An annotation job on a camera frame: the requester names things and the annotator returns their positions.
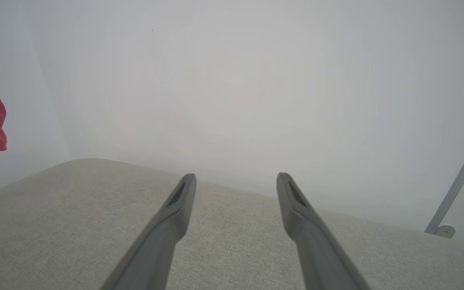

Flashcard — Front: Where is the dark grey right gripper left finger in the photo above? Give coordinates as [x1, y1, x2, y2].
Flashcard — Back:
[101, 173, 197, 290]

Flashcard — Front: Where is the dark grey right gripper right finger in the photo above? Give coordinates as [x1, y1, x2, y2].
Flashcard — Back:
[276, 172, 371, 290]

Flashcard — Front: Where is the grey metal bar with foot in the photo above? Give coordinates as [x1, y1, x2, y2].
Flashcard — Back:
[425, 117, 464, 239]

